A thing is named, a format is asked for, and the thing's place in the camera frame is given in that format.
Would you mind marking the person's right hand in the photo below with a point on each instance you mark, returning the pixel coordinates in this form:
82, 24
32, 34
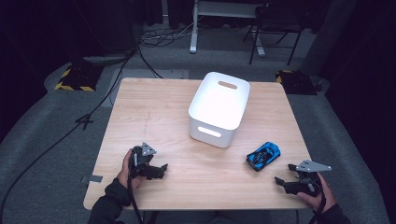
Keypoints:
325, 199

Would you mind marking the person's left hand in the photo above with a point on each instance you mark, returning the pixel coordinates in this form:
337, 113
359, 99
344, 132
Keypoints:
124, 174

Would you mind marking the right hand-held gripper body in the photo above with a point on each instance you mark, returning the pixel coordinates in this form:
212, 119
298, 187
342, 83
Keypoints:
306, 186

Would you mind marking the black tape cross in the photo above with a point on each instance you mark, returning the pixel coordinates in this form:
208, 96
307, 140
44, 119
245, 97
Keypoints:
84, 120

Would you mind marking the white desk frame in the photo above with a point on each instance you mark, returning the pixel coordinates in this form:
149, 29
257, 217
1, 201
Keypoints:
194, 31

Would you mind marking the grey tape strip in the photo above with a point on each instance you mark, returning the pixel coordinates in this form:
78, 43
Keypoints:
93, 179

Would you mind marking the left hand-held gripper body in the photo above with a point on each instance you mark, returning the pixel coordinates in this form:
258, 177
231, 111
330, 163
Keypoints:
141, 158

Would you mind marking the white plastic storage bin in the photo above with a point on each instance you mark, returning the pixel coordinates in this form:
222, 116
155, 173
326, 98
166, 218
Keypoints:
218, 105

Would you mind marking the blue toy car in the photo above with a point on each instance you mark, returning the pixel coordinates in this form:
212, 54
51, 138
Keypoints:
264, 155

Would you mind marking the black metal chair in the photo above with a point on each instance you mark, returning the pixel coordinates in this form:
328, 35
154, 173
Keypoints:
277, 21

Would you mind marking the black yellow striped base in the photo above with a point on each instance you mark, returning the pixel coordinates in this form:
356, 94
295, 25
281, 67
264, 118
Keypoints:
79, 77
295, 82

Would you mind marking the grey pillar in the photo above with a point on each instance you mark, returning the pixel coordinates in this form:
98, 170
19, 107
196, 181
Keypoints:
327, 37

